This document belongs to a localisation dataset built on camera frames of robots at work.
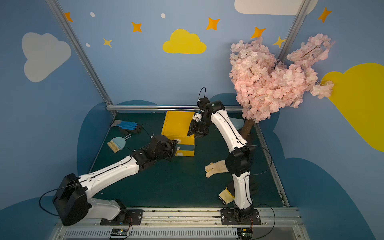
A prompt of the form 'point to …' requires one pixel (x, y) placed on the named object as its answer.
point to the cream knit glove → (217, 167)
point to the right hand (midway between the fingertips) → (192, 134)
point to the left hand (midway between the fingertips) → (180, 140)
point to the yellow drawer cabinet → (176, 126)
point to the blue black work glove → (126, 127)
